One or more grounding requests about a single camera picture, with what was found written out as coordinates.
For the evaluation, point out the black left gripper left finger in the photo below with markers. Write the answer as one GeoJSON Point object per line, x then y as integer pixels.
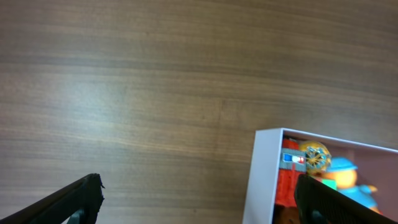
{"type": "Point", "coordinates": [79, 203]}

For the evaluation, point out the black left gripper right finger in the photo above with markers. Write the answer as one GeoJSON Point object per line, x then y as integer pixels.
{"type": "Point", "coordinates": [318, 203]}

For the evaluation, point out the colourful puzzle cube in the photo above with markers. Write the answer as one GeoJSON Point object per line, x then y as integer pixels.
{"type": "Point", "coordinates": [328, 182]}

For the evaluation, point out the brown toy with orange top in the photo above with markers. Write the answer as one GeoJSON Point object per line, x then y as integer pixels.
{"type": "Point", "coordinates": [285, 215]}

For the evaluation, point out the yellow duck toy blue hat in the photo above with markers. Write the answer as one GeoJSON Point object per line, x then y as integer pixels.
{"type": "Point", "coordinates": [344, 173]}

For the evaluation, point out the yellow round toy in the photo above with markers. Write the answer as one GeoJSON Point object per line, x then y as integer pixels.
{"type": "Point", "coordinates": [318, 157]}

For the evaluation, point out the red toy fire truck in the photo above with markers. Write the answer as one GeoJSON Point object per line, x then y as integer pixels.
{"type": "Point", "coordinates": [292, 163]}

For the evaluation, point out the white box pink interior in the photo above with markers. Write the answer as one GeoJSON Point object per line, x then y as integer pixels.
{"type": "Point", "coordinates": [377, 166]}

